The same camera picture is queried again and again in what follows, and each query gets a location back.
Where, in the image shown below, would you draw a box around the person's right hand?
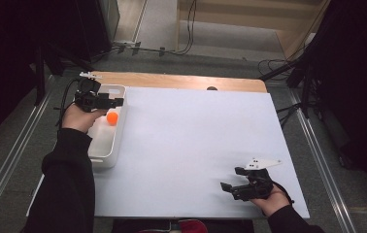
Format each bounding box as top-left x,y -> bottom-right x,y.
250,185 -> 291,217

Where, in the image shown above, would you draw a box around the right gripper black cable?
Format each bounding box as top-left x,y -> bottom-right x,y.
272,181 -> 295,206

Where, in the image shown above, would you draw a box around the black cable bundle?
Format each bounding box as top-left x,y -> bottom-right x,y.
277,102 -> 302,129

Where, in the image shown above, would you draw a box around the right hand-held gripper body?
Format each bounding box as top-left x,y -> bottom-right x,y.
231,157 -> 283,202

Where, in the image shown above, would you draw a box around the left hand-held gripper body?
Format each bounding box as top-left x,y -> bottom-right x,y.
74,71 -> 117,114

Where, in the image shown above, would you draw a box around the orange ball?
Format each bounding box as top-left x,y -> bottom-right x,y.
106,111 -> 119,126

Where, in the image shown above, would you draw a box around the dark cabinet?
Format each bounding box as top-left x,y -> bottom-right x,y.
74,0 -> 121,63

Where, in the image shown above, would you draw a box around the white power strip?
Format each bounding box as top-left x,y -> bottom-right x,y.
112,40 -> 142,50

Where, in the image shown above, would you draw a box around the person's left hand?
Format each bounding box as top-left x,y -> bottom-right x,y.
61,103 -> 109,134

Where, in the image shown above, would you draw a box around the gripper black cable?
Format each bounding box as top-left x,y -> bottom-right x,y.
272,181 -> 295,206
54,78 -> 81,128

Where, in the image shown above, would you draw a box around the coiled black cable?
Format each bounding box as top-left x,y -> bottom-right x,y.
257,57 -> 302,78

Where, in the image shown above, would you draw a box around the red cloth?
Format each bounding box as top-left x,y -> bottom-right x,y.
137,217 -> 209,233

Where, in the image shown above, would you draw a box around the white plastic bin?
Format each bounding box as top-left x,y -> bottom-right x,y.
87,83 -> 128,169

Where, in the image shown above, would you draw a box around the metal floor rail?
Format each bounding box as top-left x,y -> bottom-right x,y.
0,76 -> 54,224
287,88 -> 357,233

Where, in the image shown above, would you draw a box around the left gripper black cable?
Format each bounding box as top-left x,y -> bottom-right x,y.
54,78 -> 81,128

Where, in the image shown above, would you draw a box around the white board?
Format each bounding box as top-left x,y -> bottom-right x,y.
25,86 -> 311,219

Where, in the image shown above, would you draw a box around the black floor cable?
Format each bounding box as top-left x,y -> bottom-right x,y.
158,0 -> 198,56

